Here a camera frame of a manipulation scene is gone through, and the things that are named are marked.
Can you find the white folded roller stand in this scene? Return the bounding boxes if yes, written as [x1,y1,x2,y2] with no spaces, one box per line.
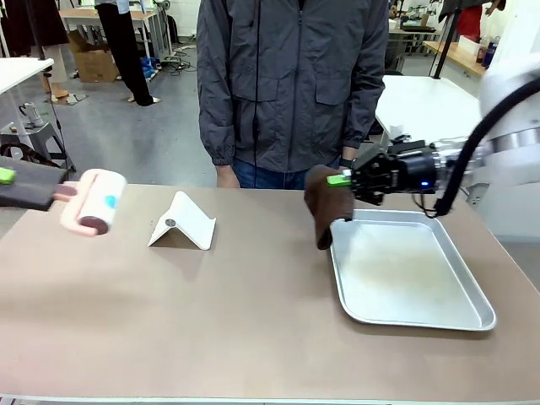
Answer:
[147,190,217,251]

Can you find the brown bag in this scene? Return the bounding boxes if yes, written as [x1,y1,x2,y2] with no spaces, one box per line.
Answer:
[0,142,56,168]

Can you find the grey metal mug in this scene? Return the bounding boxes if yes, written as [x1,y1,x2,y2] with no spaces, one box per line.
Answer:
[19,100,44,128]

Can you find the floor cables and power strip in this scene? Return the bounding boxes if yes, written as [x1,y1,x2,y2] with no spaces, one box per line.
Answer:
[159,44,199,76]

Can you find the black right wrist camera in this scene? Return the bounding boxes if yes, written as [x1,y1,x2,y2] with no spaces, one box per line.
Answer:
[386,135,428,156]

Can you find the blue plastic bag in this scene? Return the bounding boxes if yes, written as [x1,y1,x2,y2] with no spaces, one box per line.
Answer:
[140,57,160,81]

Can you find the pink lint roller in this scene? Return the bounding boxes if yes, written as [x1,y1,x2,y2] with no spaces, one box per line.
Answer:
[52,168,128,237]

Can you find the white angular table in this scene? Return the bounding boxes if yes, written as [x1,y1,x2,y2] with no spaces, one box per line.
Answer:
[374,74,484,147]

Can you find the bystander in red top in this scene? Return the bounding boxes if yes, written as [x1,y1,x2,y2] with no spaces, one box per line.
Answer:
[457,3,484,41]

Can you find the white side table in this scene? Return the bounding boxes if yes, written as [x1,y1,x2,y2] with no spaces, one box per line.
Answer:
[463,168,540,241]

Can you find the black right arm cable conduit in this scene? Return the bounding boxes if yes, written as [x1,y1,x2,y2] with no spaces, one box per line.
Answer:
[433,78,540,219]

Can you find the bystander bare legs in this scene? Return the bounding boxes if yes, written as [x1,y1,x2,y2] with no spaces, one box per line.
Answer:
[40,44,71,99]

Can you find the bystander in black trousers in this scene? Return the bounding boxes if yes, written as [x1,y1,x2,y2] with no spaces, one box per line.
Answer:
[94,0,155,107]

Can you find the black metal pole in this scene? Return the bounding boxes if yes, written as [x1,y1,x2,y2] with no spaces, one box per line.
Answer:
[430,0,460,80]

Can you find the person right hand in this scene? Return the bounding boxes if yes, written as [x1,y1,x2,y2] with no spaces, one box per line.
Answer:
[215,164,242,189]

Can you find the brown cleaning cloth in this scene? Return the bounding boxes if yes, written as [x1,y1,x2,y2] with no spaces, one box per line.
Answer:
[304,165,354,251]

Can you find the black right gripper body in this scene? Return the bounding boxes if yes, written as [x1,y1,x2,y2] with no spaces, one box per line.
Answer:
[387,150,438,196]

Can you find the silver metal tray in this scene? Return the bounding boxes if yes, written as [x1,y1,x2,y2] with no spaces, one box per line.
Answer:
[328,209,498,332]

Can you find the blue label drink bottle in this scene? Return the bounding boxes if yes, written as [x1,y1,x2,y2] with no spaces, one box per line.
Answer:
[484,36,500,68]

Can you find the person right forearm grey sleeve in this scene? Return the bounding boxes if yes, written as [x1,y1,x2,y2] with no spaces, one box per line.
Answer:
[197,92,237,169]

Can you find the person in grey jacket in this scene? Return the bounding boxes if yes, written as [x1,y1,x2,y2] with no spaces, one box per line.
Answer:
[196,0,392,174]

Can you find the white tabletop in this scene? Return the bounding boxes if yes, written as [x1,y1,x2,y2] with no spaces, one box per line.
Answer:
[0,57,56,96]

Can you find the blue jeans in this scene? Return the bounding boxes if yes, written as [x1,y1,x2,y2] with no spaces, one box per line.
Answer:
[231,157,343,191]

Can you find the grey metal stool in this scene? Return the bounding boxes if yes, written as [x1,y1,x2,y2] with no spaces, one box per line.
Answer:
[0,121,77,172]

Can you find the wooden top white frame table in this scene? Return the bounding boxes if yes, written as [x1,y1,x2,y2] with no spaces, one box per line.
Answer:
[58,8,173,58]

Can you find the wooden workbench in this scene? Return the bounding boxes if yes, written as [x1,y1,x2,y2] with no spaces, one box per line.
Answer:
[421,40,490,78]

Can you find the brown cardboard box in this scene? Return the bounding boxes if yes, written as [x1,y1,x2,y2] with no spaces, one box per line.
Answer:
[67,29,120,84]

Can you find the person left forearm grey sleeve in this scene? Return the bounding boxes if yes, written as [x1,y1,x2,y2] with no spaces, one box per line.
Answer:
[341,82,387,160]

